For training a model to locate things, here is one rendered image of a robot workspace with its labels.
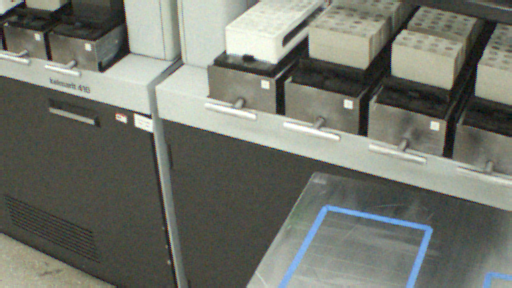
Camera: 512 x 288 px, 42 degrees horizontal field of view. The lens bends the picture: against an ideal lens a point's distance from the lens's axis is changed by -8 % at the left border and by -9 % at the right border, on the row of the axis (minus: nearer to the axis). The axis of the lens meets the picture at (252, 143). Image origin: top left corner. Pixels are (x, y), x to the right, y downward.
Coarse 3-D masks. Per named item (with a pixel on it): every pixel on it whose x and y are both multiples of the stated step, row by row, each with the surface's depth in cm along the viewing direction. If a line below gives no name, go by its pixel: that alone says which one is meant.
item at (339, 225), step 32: (320, 192) 94; (352, 192) 94; (384, 192) 93; (416, 192) 93; (288, 224) 89; (320, 224) 89; (352, 224) 88; (384, 224) 88; (416, 224) 87; (448, 224) 87; (480, 224) 86; (288, 256) 84; (320, 256) 84; (352, 256) 83; (384, 256) 83; (416, 256) 82; (448, 256) 82; (480, 256) 81
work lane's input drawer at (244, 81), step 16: (304, 48) 132; (208, 64) 128; (224, 64) 126; (240, 64) 125; (256, 64) 125; (272, 64) 124; (288, 64) 127; (208, 80) 129; (224, 80) 127; (240, 80) 126; (256, 80) 124; (272, 80) 122; (224, 96) 129; (240, 96) 128; (256, 96) 126; (272, 96) 124; (224, 112) 125; (240, 112) 124; (272, 112) 126
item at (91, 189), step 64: (128, 0) 141; (0, 64) 159; (128, 64) 145; (0, 128) 172; (64, 128) 158; (128, 128) 147; (0, 192) 189; (64, 192) 172; (128, 192) 158; (64, 256) 189; (128, 256) 172
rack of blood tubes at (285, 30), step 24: (264, 0) 137; (288, 0) 137; (312, 0) 137; (336, 0) 144; (240, 24) 127; (264, 24) 127; (288, 24) 127; (240, 48) 127; (264, 48) 124; (288, 48) 128
